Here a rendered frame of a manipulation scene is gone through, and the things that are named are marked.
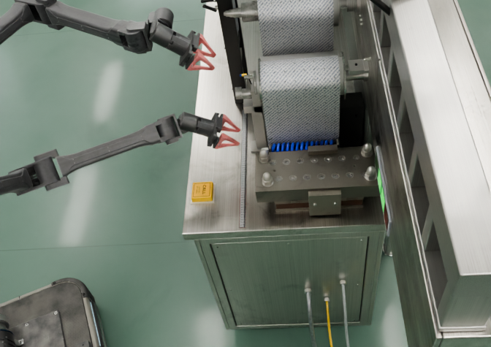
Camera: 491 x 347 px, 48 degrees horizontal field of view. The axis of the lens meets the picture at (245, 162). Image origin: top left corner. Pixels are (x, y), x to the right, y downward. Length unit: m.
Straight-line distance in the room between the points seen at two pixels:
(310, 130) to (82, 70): 2.51
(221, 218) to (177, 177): 1.34
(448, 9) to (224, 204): 0.91
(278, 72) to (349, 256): 0.70
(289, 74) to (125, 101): 2.15
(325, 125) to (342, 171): 0.16
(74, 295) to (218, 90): 1.12
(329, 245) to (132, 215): 1.45
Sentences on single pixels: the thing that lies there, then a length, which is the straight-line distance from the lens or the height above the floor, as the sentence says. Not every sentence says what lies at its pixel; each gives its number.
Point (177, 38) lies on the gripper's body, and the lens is 1.62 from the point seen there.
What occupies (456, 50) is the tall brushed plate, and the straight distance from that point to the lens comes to 1.55.
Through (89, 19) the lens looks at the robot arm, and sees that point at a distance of 1.76.
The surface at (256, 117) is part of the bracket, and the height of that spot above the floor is 1.08.
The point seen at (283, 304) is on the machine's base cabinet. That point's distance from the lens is 2.29.
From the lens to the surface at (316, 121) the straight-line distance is 1.77.
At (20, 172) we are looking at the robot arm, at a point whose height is 1.26.
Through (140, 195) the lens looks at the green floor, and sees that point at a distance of 3.14.
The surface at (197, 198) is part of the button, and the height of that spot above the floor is 0.92.
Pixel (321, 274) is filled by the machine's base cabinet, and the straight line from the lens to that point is 2.07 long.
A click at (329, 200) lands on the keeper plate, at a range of 1.73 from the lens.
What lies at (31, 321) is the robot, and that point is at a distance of 2.64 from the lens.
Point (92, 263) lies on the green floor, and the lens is 2.99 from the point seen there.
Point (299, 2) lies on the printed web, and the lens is 1.79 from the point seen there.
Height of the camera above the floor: 2.41
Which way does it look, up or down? 50 degrees down
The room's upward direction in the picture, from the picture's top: 11 degrees counter-clockwise
